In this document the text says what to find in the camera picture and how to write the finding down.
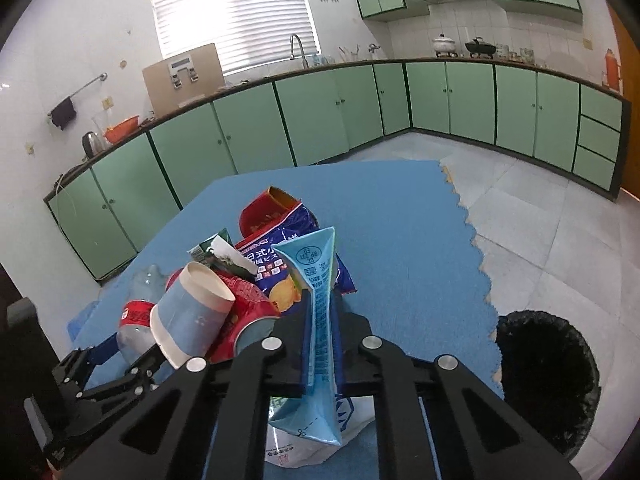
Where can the white cooking pot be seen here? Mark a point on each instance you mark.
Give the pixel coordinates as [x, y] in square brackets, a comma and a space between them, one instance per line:
[444, 45]

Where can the white window blind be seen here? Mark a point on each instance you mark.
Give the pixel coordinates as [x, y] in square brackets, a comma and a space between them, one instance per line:
[230, 5]

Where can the light blue milk carton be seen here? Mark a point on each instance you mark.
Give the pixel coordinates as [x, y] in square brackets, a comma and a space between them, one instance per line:
[312, 270]

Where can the metal wall tap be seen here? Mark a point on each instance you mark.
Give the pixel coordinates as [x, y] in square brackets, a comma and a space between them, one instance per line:
[375, 49]

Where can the blue snack bag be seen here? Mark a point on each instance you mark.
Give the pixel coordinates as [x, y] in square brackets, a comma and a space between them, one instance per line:
[280, 280]

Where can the utensil holder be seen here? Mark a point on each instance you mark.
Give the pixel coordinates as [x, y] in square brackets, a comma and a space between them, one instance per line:
[351, 55]

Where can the black trash bin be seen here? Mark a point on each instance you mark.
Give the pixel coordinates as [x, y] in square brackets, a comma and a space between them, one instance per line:
[545, 370]

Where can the black wok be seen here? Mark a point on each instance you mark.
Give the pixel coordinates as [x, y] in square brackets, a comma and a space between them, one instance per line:
[481, 49]

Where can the metal towel rail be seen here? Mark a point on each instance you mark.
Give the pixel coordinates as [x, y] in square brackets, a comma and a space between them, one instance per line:
[87, 85]

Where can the green and white milk carton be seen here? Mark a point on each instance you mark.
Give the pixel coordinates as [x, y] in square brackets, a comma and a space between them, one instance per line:
[220, 255]

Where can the clear plastic pitcher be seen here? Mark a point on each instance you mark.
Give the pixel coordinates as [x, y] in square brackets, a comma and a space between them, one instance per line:
[99, 125]

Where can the blue plastic bag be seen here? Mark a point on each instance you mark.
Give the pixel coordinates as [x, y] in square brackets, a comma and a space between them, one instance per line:
[82, 320]

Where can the red paper cup gold inside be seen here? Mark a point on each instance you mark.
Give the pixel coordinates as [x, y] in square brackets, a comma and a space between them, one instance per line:
[257, 212]

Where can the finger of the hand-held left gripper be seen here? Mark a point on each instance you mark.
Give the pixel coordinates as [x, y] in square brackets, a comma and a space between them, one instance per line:
[106, 349]
[131, 375]

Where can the blue foam mat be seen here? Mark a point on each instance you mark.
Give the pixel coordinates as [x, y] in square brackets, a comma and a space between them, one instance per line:
[400, 240]

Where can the red thermos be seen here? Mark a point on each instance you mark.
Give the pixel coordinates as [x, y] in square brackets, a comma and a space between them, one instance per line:
[611, 67]

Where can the metal kettle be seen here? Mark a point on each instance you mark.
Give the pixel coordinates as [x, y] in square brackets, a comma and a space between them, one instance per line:
[90, 145]

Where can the brown cardboard box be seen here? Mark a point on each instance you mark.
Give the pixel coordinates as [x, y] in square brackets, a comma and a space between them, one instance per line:
[185, 90]

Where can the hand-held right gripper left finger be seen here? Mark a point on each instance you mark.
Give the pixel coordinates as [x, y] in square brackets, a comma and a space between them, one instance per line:
[305, 345]

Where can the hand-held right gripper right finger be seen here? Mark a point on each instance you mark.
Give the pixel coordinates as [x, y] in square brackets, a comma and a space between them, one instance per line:
[336, 345]

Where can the clear plastic bottle red label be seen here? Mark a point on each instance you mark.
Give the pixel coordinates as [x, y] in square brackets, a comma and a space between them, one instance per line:
[134, 336]

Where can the white and blue paper cup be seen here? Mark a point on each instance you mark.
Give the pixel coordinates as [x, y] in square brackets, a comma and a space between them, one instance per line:
[190, 315]

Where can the white printed plastic bag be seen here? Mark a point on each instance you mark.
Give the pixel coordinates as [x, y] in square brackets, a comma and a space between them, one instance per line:
[356, 412]

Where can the orange basin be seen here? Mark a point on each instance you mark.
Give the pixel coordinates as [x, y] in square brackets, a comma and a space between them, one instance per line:
[122, 130]

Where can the green base cabinets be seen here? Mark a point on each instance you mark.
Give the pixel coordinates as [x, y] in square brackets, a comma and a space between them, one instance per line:
[310, 115]

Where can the red crumpled paper bowl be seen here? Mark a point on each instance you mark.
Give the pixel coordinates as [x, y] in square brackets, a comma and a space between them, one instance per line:
[245, 300]

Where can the metal kitchen faucet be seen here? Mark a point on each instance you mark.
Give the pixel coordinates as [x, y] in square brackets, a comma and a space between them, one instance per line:
[295, 40]

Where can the black cloth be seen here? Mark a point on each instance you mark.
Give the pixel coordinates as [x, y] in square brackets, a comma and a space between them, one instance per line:
[64, 114]

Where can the row of glass jars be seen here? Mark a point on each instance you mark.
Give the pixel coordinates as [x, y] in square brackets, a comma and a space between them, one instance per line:
[522, 55]

